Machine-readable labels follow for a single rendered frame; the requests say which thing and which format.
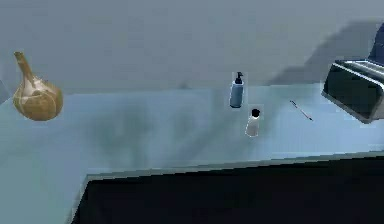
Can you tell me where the black silver toaster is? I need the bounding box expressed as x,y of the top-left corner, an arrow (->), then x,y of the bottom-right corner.
321,59 -> 384,125

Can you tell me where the pale blue worktop counter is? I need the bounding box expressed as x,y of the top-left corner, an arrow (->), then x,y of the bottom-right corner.
0,82 -> 384,224

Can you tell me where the brown round vase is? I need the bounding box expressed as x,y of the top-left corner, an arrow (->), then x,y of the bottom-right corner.
12,51 -> 64,122

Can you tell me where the thin grey pen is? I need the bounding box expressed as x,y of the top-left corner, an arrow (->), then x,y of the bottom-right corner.
289,99 -> 314,122

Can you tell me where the dark blue object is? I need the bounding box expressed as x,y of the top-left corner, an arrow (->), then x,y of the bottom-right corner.
367,22 -> 384,66

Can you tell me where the blue pump bottle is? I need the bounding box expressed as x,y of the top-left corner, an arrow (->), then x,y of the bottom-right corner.
228,71 -> 245,109

